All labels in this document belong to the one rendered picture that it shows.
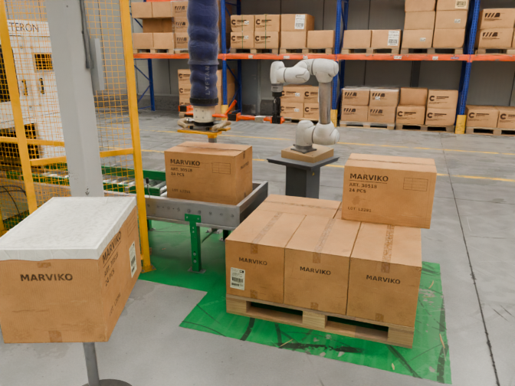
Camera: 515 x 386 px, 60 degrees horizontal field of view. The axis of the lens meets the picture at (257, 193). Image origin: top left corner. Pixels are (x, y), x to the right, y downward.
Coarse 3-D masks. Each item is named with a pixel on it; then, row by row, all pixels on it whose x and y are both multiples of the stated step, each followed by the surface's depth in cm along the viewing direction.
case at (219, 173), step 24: (192, 144) 373; (216, 144) 373; (168, 168) 353; (192, 168) 346; (216, 168) 340; (240, 168) 345; (168, 192) 360; (192, 192) 353; (216, 192) 346; (240, 192) 350
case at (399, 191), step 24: (360, 168) 305; (384, 168) 300; (408, 168) 298; (432, 168) 298; (360, 192) 310; (384, 192) 305; (408, 192) 299; (432, 192) 295; (360, 216) 315; (384, 216) 309; (408, 216) 304
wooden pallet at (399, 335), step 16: (240, 304) 297; (272, 304) 289; (272, 320) 293; (288, 320) 290; (304, 320) 285; (320, 320) 281; (368, 320) 270; (352, 336) 277; (368, 336) 274; (384, 336) 274; (400, 336) 266
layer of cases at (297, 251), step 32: (256, 224) 310; (288, 224) 310; (320, 224) 310; (352, 224) 310; (384, 224) 310; (256, 256) 283; (288, 256) 275; (320, 256) 268; (352, 256) 263; (384, 256) 263; (416, 256) 263; (256, 288) 290; (288, 288) 282; (320, 288) 274; (352, 288) 267; (384, 288) 261; (416, 288) 254; (384, 320) 267
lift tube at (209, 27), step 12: (192, 0) 318; (204, 0) 317; (216, 0) 325; (192, 12) 320; (204, 12) 319; (216, 12) 325; (192, 24) 324; (204, 24) 322; (216, 24) 328; (192, 36) 326; (204, 36) 324; (216, 36) 329; (192, 48) 328; (204, 48) 326; (216, 48) 332; (192, 60) 332; (204, 60) 329; (216, 60) 336
